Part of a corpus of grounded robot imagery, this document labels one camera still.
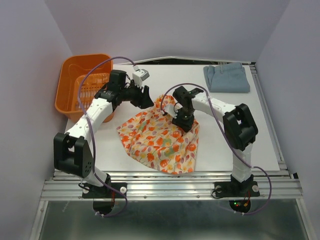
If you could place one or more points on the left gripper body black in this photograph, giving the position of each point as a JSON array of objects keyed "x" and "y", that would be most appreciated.
[{"x": 133, "y": 93}]

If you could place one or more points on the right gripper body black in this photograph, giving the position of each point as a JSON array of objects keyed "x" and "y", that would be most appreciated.
[{"x": 185, "y": 117}]

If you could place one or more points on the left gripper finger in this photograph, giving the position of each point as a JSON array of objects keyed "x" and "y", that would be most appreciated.
[
  {"x": 142, "y": 103},
  {"x": 146, "y": 95}
]

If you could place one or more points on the floral orange skirt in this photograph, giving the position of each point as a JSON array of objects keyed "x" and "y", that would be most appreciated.
[{"x": 153, "y": 140}]

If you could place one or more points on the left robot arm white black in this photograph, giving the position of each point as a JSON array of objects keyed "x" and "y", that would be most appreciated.
[{"x": 74, "y": 150}]

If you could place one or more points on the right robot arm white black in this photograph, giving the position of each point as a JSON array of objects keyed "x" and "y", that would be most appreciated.
[{"x": 239, "y": 130}]

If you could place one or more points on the folded light blue skirt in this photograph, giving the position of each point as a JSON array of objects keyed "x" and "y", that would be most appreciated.
[{"x": 226, "y": 78}]

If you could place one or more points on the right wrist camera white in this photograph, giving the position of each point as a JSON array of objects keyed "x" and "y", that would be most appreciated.
[{"x": 169, "y": 109}]

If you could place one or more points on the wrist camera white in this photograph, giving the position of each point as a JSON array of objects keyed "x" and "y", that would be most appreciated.
[
  {"x": 139, "y": 76},
  {"x": 169, "y": 109}
]

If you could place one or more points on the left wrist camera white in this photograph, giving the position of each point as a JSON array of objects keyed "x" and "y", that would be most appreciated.
[{"x": 139, "y": 76}]

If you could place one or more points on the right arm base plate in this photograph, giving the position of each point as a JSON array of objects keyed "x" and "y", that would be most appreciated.
[{"x": 240, "y": 194}]

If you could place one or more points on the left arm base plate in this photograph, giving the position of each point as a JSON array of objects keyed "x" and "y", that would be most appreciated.
[{"x": 104, "y": 199}]

